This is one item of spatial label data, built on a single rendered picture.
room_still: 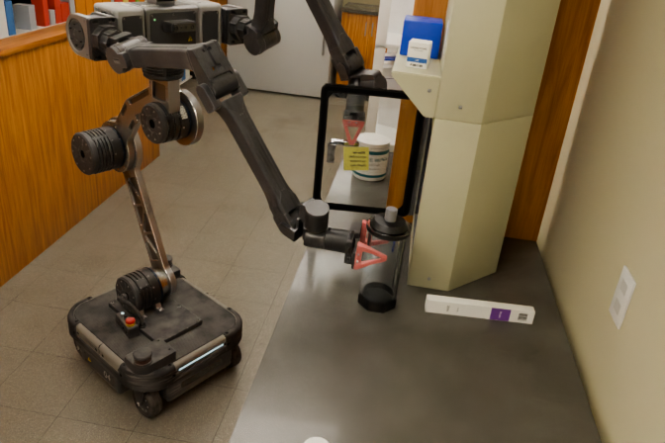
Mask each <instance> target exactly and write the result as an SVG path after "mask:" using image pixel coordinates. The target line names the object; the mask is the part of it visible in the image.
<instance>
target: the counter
mask: <svg viewBox="0 0 665 443"><path fill-rule="evenodd" d="M372 216H375V214H366V213H356V212H346V211H336V210H330V213H329V226H328V228H329V227H335V228H341V229H347V230H350V226H351V222H360V220H366V221H367V220H368V219H369V218H370V217H372ZM410 243H411V236H409V237H408V238H407V240H406V245H405V251H404V256H403V262H402V267H401V273H400V278H399V284H398V289H397V300H396V305H395V308H394V309H392V310H389V311H386V312H384V313H381V312H375V311H369V310H366V309H365V308H364V307H363V306H362V305H360V304H359V303H358V301H357V300H358V293H359V287H360V285H361V279H362V272H363V268H360V269H357V270H355V269H351V265H350V264H346V263H343V262H344V254H345V253H342V252H336V251H330V250H325V249H320V248H314V247H308V246H307V248H306V251H305V253H304V256H303V258H302V261H301V263H300V266H299V268H298V271H297V273H296V276H295V278H294V281H293V283H292V286H291V288H290V291H289V293H288V296H287V298H286V301H285V303H284V306H283V308H282V311H281V313H280V315H279V317H278V320H277V322H276V325H275V327H274V330H273V333H272V335H271V338H270V340H269V343H268V345H267V348H266V350H265V353H264V355H263V358H262V360H261V363H260V365H259V368H258V370H257V373H256V375H255V378H254V380H253V383H252V385H251V388H250V390H249V393H248V395H247V398H246V400H245V403H244V405H243V408H242V410H241V413H240V415H239V418H238V420H237V424H236V427H235V429H234V432H233V434H232V437H231V439H230V442H229V443H305V441H306V440H307V439H309V438H311V437H322V438H324V439H326V440H327V441H328V442H329V443H602V441H601V438H600V435H599V432H598V429H597V426H596V423H595V420H594V416H593V413H592V411H591V408H590V405H589V402H588V399H587V396H586V393H585V390H584V387H583V384H582V381H581V377H580V374H579V371H578V368H577V365H576V362H575V359H574V356H573V353H572V350H571V347H570V344H569V340H568V337H567V334H566V331H565V328H564V325H563V322H562V319H561V316H560V313H559V310H558V307H557V303H556V301H555V298H554V295H553V292H552V289H551V286H550V283H549V280H548V277H547V274H546V271H545V267H544V264H543V261H542V258H541V255H540V252H539V249H538V246H537V243H536V241H531V240H524V239H518V238H511V237H504V241H503V245H502V249H501V253H500V257H499V262H498V266H497V270H496V272H495V273H492V274H490V275H487V276H485V277H482V278H480V279H477V280H475V281H472V282H470V283H467V284H465V285H462V286H460V287H457V288H455V289H452V290H450V291H442V290H436V289H430V288H423V287H417V286H411V285H407V282H408V269H409V256H410ZM427 294H428V295H437V296H445V297H454V298H461V299H470V300H478V301H487V302H496V303H504V304H513V305H521V306H530V307H533V308H534V311H535V315H534V318H533V322H532V324H528V323H519V322H511V321H502V320H494V319H486V318H478V317H469V316H461V315H452V314H444V313H435V312H427V311H426V309H425V303H426V298H427Z"/></svg>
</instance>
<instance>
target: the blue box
mask: <svg viewBox="0 0 665 443"><path fill-rule="evenodd" d="M442 28H443V21H442V19H439V18H430V17H421V16H412V15H406V17H405V20H404V26H403V33H402V40H401V48H400V55H407V54H408V47H409V41H410V40H411V39H419V40H426V41H432V47H431V53H430V58H434V59H437V58H438V53H439V46H440V40H441V34H442Z"/></svg>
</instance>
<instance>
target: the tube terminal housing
mask: <svg viewBox="0 0 665 443"><path fill-rule="evenodd" d="M560 1H561V0H448V4H447V10H446V17H445V23H444V29H443V35H442V41H441V47H440V70H441V80H440V86H439V92H438V98H437V104H436V110H435V116H434V117H433V119H432V129H431V137H430V143H429V149H428V155H427V166H426V173H425V179H424V186H423V192H422V198H421V204H420V210H419V214H418V220H417V226H416V232H415V238H414V244H413V231H414V219H413V223H412V231H411V243H410V256H409V269H408V282H407V285H411V286H417V287H423V288H430V289H436V290H442V291H450V290H452V289H455V288H457V287H460V286H462V285H465V284H467V283H470V282H472V281H475V280H477V279H480V278H482V277H485V276H487V275H490V274H492V273H495V272H496V270H497V266H498V262H499V257H500V253H501V249H502V245H503V241H504V236H505V232H506V228H507V224H508V220H509V216H510V211H511V207H512V203H513V199H514V195H515V190H516V187H517V183H518V179H519V175H520V171H521V166H522V162H523V155H524V151H525V146H526V142H527V138H528V134H529V130H530V126H531V121H532V117H533V113H534V108H535V104H536V100H537V96H538V92H539V88H540V83H541V79H542V75H543V71H544V67H545V62H546V59H547V55H548V51H549V47H550V42H551V38H552V34H553V30H554V26H555V22H556V17H557V13H558V9H559V5H560ZM448 20H449V23H448V29H447V35H446V42H445V48H444V53H443V47H444V40H445V34H446V28H447V22H448ZM412 245H413V250H412Z"/></svg>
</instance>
